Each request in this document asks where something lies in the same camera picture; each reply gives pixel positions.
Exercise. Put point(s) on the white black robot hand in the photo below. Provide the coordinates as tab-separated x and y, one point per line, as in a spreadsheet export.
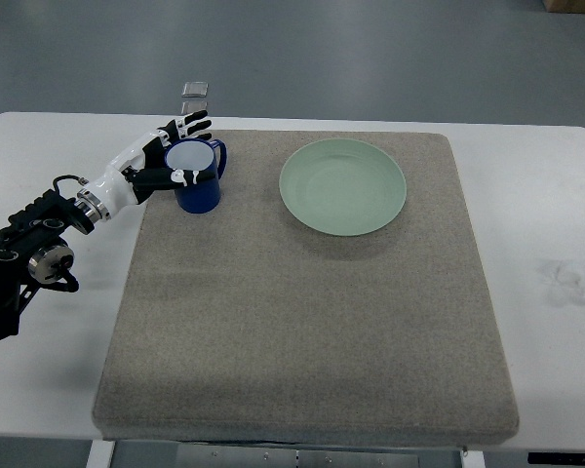
140	169

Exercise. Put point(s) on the black table control panel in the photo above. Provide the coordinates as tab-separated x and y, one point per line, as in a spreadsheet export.
556	458

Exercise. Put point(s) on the cardboard box corner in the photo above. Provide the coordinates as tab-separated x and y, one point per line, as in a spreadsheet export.
565	6

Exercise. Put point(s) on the blue mug white inside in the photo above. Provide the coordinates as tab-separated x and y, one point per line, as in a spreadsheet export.
197	165

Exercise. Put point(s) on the lower floor socket plate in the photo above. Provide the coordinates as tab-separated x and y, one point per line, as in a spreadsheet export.
192	106

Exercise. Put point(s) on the light green plate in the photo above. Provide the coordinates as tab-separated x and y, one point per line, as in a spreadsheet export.
343	187

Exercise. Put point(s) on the metal table frame bracket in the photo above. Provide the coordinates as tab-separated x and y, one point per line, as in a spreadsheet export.
236	455

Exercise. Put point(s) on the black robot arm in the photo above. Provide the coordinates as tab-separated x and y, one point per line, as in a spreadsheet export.
34	257

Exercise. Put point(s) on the beige fabric mat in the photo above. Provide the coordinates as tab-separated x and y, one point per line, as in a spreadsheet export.
244	325

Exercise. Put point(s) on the upper floor socket plate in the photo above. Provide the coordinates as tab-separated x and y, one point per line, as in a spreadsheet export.
195	89

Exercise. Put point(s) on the floor socket plate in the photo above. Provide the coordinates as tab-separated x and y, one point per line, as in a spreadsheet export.
192	106
195	89

